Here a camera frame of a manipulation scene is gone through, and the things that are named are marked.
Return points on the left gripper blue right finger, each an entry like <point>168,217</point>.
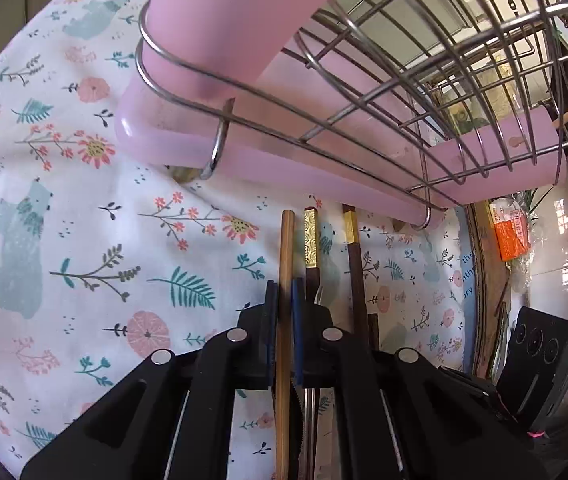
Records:
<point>297,306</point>

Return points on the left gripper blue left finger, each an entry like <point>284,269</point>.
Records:
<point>267,333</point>

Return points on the dark chopstick gold band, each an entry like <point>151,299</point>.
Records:
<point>359,313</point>

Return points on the orange snack packet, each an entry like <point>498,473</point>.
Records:
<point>511,228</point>

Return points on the floral bear print cloth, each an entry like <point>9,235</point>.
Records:
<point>104,260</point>

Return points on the pink drip tray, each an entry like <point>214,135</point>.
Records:
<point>335,132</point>

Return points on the pink utensil holder cup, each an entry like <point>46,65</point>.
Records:
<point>234,38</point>

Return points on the steel wire dish rack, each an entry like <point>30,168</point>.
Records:
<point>442,44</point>

